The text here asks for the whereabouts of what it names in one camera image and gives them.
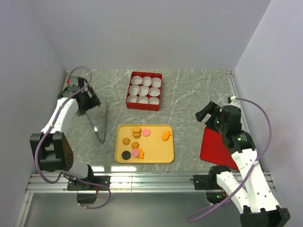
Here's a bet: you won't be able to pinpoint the metal tongs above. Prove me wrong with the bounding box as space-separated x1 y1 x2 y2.
86 100 107 144

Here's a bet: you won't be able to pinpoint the round tan cookie top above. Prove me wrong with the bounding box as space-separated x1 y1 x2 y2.
132 126 142 133

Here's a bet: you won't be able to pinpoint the round tan cookie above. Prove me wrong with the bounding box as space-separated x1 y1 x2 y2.
132 126 142 133
132 132 141 138

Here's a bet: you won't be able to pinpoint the pink round cookie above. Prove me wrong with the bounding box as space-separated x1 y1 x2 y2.
132 148 140 157
142 129 151 137

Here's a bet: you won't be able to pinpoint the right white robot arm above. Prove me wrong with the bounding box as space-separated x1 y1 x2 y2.
196 96 290 227

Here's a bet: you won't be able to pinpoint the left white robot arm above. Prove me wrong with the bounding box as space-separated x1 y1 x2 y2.
30 77 101 190

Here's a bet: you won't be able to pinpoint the red box lid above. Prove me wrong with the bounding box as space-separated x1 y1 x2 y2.
200 127 239 170

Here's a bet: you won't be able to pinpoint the white paper cup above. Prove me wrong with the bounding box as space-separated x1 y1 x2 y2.
148 97 160 105
129 85 140 96
138 86 149 96
131 76 143 85
126 95 138 103
151 77 162 88
142 76 152 87
136 96 149 104
148 87 160 97

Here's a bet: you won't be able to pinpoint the orange fish cookie right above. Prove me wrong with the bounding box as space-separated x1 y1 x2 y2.
162 131 172 141

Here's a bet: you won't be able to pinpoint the orange fish cookie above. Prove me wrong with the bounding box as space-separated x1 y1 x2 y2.
162 131 172 141
137 148 144 159

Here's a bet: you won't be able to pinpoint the red cookie box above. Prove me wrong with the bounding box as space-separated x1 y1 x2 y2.
126 71 163 111

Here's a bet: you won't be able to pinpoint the flower cookie left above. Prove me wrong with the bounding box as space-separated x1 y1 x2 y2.
122 138 131 145

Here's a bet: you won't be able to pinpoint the flower cookie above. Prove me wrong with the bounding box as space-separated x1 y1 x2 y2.
131 141 140 149
122 138 131 145

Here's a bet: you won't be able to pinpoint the yellow tray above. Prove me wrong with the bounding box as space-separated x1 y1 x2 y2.
115 124 174 164

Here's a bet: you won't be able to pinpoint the flower cookie right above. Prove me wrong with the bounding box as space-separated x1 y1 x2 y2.
131 141 140 149

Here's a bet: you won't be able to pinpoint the black round cookie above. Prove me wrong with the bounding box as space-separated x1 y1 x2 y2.
121 150 131 160

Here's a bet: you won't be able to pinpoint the orange fish cookie lower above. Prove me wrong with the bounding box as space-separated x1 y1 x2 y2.
137 148 144 159

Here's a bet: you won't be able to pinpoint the aluminium rail right side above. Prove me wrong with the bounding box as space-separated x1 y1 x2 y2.
226 70 250 133

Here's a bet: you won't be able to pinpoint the aluminium rail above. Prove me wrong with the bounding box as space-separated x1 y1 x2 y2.
226 70 250 133
26 172 276 193

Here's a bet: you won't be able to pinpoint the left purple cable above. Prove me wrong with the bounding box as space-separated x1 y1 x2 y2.
34 66 112 210

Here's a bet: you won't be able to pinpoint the purple cable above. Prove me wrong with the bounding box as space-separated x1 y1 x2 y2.
34 66 112 210
186 97 272 223

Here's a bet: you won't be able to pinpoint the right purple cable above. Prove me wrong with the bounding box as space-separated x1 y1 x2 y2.
186 97 272 223

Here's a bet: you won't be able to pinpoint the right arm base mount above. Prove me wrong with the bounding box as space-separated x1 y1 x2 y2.
192 175 227 204

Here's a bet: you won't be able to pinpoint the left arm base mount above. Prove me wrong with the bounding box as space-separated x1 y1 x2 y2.
67 175 112 210

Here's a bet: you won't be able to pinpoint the aluminium rail front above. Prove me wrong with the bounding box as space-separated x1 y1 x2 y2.
26 172 276 193

